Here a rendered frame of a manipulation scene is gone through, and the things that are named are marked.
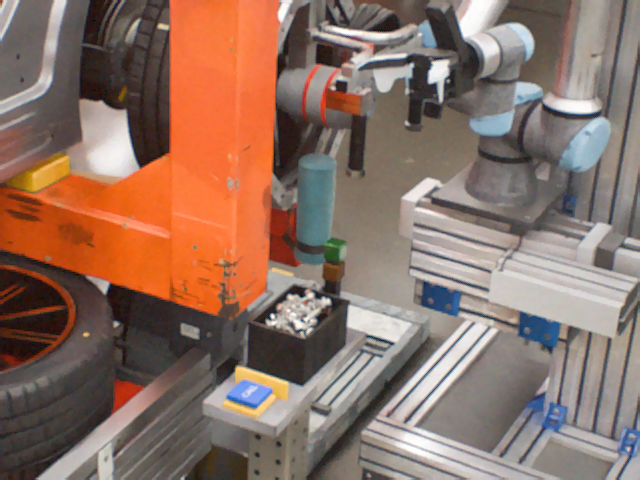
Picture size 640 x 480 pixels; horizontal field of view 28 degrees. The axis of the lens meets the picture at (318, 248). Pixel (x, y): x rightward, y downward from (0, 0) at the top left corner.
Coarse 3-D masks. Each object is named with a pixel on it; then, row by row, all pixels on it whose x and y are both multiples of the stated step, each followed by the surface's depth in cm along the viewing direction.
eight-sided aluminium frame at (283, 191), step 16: (288, 0) 283; (304, 0) 289; (336, 0) 307; (288, 16) 284; (336, 16) 317; (336, 48) 323; (336, 64) 325; (320, 128) 327; (320, 144) 328; (336, 144) 327; (272, 176) 297; (288, 176) 317; (272, 192) 299; (288, 192) 308
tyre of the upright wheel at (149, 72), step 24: (168, 0) 285; (144, 24) 285; (168, 24) 283; (144, 48) 285; (168, 48) 282; (144, 72) 286; (168, 72) 282; (144, 96) 287; (168, 96) 284; (144, 120) 289; (168, 120) 286; (144, 144) 293; (168, 144) 289
